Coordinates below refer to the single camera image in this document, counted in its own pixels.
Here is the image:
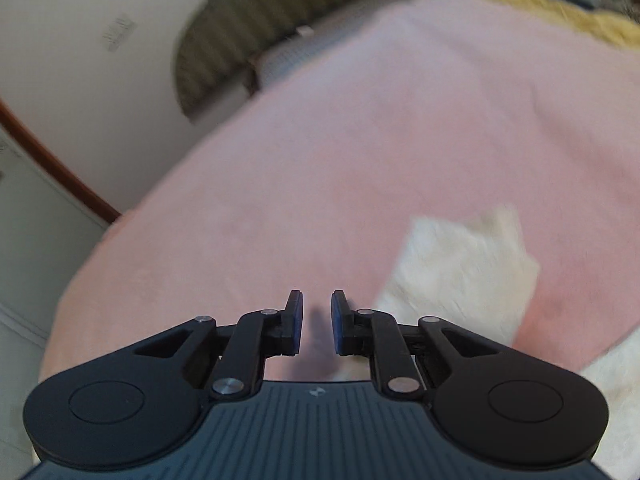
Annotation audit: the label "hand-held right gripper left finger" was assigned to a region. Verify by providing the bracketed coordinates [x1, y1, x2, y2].
[131, 289, 305, 402]

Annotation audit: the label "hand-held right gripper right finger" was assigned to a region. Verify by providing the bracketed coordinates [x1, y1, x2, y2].
[331, 290, 505, 402]

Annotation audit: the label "cream pants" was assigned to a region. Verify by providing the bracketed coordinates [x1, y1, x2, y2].
[327, 203, 640, 480]

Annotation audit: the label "pink floral blanket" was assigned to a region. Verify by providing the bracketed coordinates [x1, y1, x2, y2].
[37, 0, 640, 480]

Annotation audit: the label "white wardrobe door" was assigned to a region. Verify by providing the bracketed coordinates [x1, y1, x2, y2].
[0, 127, 121, 466]

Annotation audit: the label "olive padded headboard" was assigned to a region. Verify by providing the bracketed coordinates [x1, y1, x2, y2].
[172, 0, 443, 116]

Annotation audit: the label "yellow blanket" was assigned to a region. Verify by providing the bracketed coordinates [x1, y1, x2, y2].
[447, 0, 640, 52]

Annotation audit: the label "brown wooden frame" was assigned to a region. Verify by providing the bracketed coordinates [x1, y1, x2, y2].
[0, 100, 122, 224]

